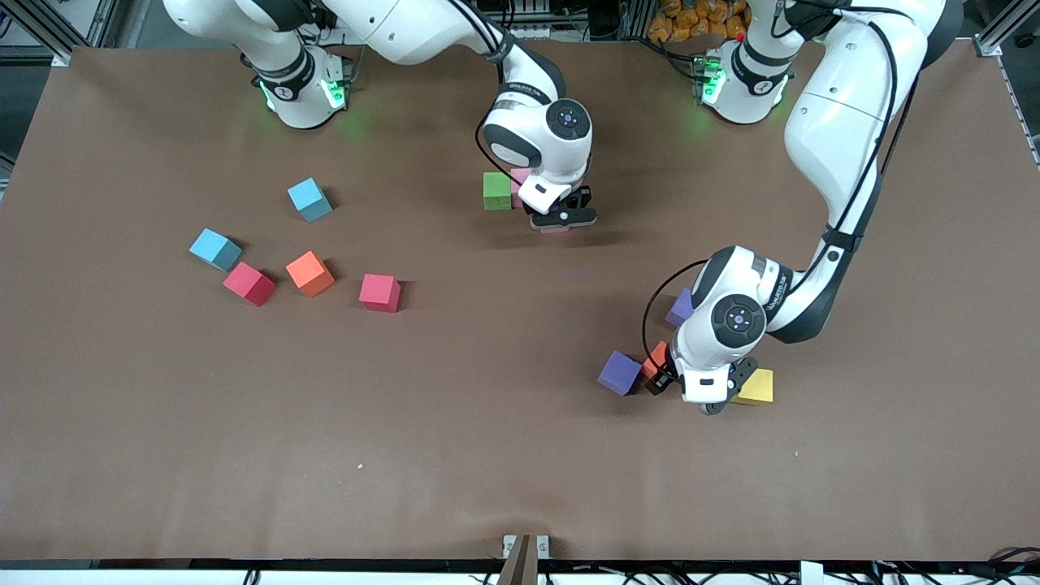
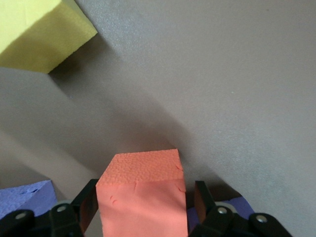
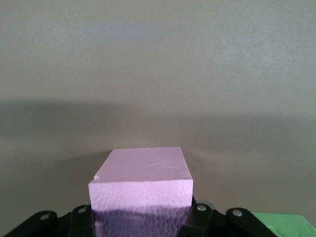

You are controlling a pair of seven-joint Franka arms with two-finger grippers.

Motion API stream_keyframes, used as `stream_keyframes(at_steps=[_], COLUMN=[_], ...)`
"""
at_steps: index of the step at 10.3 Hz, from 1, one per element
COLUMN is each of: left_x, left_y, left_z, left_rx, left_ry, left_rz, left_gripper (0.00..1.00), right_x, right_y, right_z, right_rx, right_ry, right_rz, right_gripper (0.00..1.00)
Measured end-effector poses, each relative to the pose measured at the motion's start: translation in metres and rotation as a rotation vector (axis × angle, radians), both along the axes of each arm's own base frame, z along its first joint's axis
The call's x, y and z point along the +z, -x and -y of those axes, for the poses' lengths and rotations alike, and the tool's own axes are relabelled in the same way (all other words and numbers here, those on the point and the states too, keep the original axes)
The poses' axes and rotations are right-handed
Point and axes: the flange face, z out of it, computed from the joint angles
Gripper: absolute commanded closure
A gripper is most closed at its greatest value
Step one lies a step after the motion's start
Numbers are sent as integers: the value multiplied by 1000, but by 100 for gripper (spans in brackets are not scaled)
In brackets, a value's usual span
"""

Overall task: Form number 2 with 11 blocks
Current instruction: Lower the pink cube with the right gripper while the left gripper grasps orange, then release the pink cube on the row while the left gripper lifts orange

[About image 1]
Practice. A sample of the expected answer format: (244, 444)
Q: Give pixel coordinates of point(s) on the orange foam block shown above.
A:
(309, 274)
(654, 357)

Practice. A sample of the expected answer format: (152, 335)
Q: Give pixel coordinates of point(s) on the pink foam block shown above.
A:
(555, 231)
(514, 191)

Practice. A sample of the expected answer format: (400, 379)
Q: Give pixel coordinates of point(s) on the green foam block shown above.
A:
(497, 192)

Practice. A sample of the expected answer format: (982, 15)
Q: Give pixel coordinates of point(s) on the red foam block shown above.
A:
(249, 283)
(379, 292)

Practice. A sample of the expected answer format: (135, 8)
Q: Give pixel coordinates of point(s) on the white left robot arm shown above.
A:
(837, 122)

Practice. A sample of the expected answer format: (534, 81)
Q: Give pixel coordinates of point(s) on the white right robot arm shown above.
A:
(561, 158)

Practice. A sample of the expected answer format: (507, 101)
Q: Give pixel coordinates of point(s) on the purple foam block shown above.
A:
(678, 309)
(619, 373)

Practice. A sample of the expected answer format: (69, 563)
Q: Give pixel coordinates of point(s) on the yellow foam block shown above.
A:
(760, 390)

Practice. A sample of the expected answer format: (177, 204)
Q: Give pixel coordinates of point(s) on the white ribbed device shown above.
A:
(532, 32)

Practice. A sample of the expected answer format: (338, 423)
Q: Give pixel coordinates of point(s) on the orange snack bag pile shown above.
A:
(674, 24)

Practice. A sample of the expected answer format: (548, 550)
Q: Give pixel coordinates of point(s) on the small white block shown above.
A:
(811, 574)

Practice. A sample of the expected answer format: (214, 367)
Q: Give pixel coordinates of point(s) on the blue foam block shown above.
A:
(309, 201)
(214, 248)

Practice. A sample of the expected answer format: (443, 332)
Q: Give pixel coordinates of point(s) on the small metal bracket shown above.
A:
(509, 543)

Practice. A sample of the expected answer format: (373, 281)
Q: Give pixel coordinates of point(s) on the aluminium frame profile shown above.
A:
(49, 28)
(995, 36)

